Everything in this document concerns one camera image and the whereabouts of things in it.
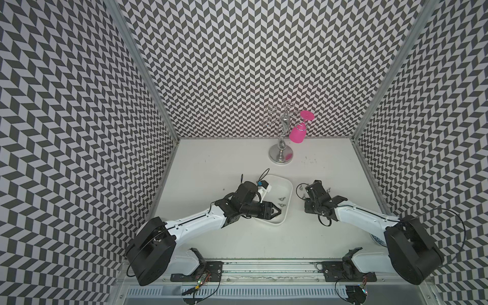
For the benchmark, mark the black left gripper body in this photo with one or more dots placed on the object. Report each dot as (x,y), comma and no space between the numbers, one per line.
(254,209)

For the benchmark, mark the white storage box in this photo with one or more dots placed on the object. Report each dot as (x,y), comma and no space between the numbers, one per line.
(278,187)

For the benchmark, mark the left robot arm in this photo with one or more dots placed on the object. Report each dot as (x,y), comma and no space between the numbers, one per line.
(151,252)

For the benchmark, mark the aluminium corner post left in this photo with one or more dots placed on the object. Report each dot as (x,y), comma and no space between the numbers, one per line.
(126,35)

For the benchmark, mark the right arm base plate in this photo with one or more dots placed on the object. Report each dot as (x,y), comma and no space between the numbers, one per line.
(344,272)

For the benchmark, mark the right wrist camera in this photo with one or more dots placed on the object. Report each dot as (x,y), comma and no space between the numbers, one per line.
(316,191)

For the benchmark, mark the aluminium front rail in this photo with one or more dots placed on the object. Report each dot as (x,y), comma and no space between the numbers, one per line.
(294,271)

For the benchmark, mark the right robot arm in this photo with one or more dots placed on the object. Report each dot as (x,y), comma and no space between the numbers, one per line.
(405,247)

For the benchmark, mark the aluminium corner post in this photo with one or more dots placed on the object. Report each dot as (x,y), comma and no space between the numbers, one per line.
(410,40)
(126,35)

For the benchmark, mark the chrome glass holder stand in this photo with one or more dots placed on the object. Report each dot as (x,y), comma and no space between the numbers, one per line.
(281,153)

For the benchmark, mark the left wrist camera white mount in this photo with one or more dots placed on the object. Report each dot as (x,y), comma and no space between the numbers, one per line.
(263,185)

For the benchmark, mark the aluminium corner post right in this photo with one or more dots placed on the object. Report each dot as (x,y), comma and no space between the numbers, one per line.
(410,40)

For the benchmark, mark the blue patterned bowl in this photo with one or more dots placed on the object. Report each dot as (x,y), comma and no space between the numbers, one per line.
(378,241)

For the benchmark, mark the pink wine glass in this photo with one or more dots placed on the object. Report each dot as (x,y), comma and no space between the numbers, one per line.
(299,132)

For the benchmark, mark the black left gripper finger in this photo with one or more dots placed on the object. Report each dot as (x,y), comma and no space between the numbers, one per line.
(275,213)
(274,207)

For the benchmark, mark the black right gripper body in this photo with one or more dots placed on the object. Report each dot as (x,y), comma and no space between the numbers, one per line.
(311,206)

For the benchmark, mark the clear wine glass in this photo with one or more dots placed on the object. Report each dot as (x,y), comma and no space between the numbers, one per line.
(271,115)

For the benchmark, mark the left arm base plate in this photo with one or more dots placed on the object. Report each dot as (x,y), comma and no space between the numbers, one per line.
(213,269)

